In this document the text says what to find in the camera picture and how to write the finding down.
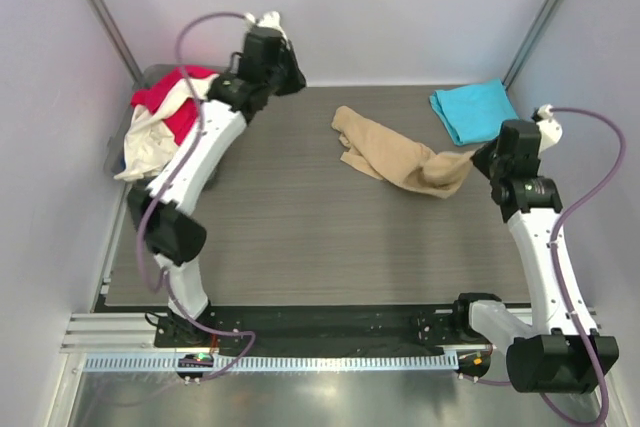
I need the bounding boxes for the right aluminium frame post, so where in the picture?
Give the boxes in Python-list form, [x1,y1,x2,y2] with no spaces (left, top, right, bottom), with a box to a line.
[502,0,563,90]

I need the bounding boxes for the aluminium front rail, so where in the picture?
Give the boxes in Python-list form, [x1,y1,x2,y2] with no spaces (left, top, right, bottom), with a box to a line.
[59,307,612,354]

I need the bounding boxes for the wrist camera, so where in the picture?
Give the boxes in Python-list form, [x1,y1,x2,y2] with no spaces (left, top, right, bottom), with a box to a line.
[497,120,541,158]
[241,26,285,68]

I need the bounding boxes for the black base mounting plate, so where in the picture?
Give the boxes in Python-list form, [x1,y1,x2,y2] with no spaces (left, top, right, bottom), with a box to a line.
[154,301,488,357]

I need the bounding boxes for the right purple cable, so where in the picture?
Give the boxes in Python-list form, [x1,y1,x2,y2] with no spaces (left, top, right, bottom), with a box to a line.
[457,105,628,427]

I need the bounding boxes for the folded cyan t shirt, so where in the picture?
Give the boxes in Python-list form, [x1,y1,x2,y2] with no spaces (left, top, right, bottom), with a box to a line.
[429,79,519,146]

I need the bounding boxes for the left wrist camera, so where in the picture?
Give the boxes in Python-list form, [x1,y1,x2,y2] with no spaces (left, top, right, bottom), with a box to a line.
[241,26,285,68]

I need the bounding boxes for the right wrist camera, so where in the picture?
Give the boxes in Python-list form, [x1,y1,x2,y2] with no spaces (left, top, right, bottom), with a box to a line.
[497,120,541,158]

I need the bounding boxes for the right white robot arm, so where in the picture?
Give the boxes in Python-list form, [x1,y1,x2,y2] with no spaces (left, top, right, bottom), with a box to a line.
[450,139,619,394]

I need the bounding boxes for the aluminium frame post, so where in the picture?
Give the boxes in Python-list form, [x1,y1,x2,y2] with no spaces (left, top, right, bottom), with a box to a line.
[86,0,143,84]
[502,0,563,90]

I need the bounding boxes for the slotted cable duct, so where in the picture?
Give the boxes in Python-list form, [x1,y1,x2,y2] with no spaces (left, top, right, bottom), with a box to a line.
[83,351,459,373]

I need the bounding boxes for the red t shirt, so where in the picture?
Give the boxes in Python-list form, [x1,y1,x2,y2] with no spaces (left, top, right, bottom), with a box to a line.
[130,65,217,146]

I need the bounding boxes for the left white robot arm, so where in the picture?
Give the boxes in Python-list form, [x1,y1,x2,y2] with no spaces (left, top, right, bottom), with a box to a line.
[127,39,306,347]

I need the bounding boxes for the grey plastic bin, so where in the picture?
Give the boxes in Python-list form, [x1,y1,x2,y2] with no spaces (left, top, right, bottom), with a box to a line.
[104,63,244,188]

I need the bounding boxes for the cream white t shirt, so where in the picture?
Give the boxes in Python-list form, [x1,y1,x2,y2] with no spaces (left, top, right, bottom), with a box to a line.
[113,74,221,183]

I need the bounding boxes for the beige t shirt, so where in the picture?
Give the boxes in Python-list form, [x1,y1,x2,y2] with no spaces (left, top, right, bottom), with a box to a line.
[331,106,473,199]

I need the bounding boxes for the left aluminium frame post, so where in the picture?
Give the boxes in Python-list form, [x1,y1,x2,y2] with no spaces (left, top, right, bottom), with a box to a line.
[86,0,143,84]

